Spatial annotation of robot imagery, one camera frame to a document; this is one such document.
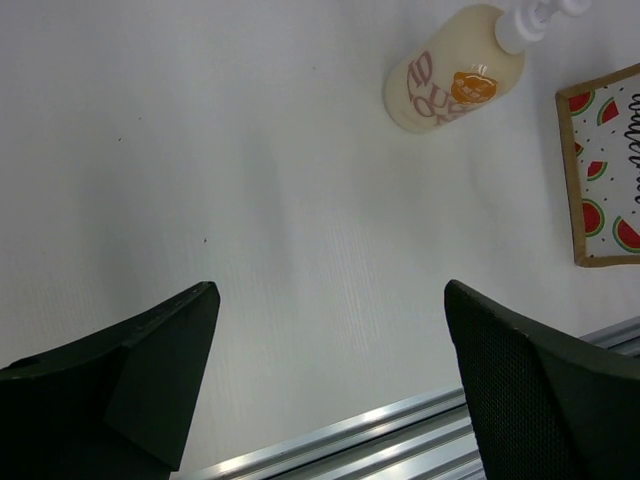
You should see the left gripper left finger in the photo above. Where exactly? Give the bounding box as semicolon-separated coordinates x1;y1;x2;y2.
1;281;220;479

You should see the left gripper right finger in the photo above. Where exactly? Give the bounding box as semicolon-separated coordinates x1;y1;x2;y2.
444;280;639;479

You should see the cream pump lotion bottle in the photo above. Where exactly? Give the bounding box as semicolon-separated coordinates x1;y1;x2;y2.
383;1;591;134

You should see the watermelon print canvas bag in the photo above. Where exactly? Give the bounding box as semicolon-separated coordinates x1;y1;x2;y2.
555;64;639;268

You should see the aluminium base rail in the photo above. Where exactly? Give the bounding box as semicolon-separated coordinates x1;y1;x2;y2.
184;315;640;480

